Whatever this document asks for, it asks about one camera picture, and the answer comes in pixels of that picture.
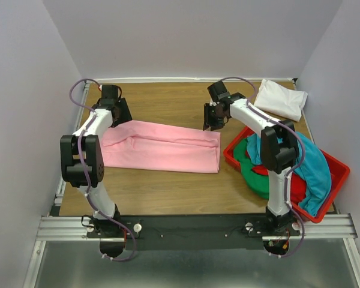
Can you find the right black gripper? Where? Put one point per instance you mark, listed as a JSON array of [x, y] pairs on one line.
[[207, 120]]

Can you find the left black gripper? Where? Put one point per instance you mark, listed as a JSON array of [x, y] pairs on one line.
[[126, 115]]

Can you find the pink t shirt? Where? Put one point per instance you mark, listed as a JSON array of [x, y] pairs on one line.
[[152, 146]]

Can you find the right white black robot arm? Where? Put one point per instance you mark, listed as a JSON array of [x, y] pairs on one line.
[[279, 151]]

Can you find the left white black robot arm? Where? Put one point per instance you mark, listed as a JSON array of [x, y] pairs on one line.
[[82, 163]]

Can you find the folded white t shirt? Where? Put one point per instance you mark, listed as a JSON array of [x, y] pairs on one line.
[[280, 101]]

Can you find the green t shirt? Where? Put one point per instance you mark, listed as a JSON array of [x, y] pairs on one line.
[[241, 155]]

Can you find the red t shirt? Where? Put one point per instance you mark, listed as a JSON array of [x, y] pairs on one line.
[[297, 189]]

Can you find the blue t shirt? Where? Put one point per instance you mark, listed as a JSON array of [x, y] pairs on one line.
[[314, 170]]

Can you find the red plastic bin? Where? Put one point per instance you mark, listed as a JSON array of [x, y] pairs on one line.
[[339, 173]]

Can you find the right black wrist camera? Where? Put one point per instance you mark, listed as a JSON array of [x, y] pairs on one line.
[[217, 91]]

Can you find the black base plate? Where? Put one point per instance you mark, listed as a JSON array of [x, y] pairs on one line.
[[187, 232]]

